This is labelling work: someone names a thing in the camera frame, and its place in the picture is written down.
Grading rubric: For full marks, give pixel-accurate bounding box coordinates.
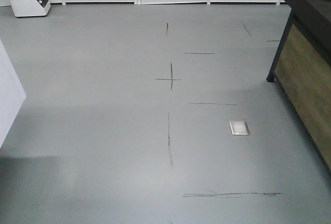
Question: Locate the metal floor outlet cover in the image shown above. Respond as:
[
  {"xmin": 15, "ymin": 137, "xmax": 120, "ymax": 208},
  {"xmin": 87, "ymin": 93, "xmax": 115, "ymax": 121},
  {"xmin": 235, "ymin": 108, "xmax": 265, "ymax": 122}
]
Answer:
[{"xmin": 229, "ymin": 121, "xmax": 250, "ymax": 136}]

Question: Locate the black wooden display stand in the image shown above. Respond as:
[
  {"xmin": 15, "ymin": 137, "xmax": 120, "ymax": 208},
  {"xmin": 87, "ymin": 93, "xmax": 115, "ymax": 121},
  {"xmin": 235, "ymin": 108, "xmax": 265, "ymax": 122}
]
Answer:
[{"xmin": 266, "ymin": 0, "xmax": 330, "ymax": 172}]

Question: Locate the white box appliance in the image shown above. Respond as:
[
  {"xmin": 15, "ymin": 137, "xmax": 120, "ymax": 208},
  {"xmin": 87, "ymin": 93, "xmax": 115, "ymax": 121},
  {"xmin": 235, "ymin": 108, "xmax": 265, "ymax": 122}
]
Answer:
[{"xmin": 9, "ymin": 0, "xmax": 51, "ymax": 18}]

